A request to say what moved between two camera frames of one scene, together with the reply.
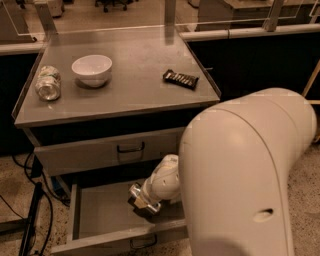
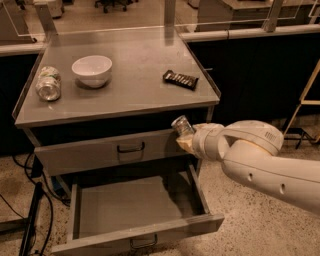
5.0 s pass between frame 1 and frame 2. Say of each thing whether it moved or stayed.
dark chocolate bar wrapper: stayed
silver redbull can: moved
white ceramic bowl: stayed
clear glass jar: stayed
